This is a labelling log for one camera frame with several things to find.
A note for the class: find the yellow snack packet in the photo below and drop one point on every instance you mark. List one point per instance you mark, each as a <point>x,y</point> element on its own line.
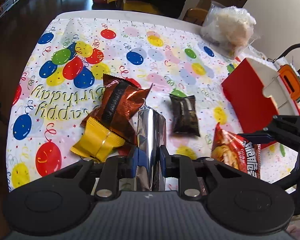
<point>97,140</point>

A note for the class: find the red cardboard box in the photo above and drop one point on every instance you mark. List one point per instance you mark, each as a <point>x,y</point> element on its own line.
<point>247,97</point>

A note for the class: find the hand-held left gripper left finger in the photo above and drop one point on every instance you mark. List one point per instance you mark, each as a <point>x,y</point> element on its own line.
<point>135,162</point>

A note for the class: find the balloon print tablecloth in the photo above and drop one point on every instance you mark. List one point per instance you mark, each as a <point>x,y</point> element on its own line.
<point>152,62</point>

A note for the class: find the silver foil snack packet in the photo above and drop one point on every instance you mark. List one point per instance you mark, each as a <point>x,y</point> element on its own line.
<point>150,130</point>

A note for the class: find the red snack packet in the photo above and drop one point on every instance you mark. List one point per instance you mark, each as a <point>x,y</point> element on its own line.
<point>230,152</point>

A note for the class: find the wooden chair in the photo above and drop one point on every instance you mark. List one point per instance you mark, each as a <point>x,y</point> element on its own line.
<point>195,16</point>

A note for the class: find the brown snack packet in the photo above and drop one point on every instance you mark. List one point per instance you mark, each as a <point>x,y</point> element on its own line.
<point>120,100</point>

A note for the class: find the clear bag of puffed snacks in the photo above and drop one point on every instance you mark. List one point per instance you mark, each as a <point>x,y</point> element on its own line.
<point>230,27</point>

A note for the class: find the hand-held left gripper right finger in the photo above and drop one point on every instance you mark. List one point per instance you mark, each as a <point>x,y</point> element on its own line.
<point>165,162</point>

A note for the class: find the black snack packet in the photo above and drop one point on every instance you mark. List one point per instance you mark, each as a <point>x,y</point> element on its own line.
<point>185,116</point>

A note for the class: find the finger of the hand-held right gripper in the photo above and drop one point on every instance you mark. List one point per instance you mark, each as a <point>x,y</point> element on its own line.
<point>257,136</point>

